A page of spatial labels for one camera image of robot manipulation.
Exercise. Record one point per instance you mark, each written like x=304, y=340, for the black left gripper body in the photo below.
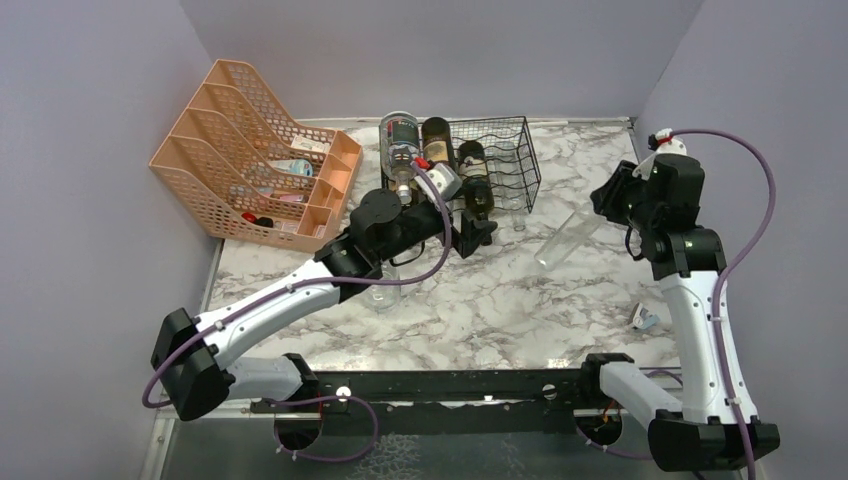
x=424, y=225

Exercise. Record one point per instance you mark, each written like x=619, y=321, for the green bottle silver foil neck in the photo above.
x=437, y=146

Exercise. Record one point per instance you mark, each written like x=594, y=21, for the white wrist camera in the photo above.
x=661, y=142
x=437, y=179

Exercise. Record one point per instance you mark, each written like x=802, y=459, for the clear round glass bottle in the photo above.
x=384, y=297

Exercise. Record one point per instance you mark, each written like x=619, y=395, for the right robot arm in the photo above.
x=714, y=425

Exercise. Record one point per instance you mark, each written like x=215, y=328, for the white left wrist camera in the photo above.
x=437, y=179

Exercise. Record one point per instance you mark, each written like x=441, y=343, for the small blue white object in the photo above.
x=641, y=318

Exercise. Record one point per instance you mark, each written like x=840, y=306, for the dark green wine bottle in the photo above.
x=473, y=171

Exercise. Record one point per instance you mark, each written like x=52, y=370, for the black wire wine rack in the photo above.
x=494, y=158

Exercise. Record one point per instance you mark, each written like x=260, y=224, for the pink tube item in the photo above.
x=270, y=194

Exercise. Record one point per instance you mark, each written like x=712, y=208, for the peach plastic file organizer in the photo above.
x=235, y=136

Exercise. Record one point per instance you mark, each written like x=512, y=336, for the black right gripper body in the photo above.
x=641, y=208

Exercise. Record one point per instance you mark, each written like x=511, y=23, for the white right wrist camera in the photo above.
x=661, y=142

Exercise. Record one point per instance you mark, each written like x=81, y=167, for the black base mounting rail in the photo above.
x=452, y=402

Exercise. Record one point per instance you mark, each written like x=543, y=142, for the red and black small items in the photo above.
x=260, y=221

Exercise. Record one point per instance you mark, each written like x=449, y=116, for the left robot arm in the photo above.
x=199, y=361

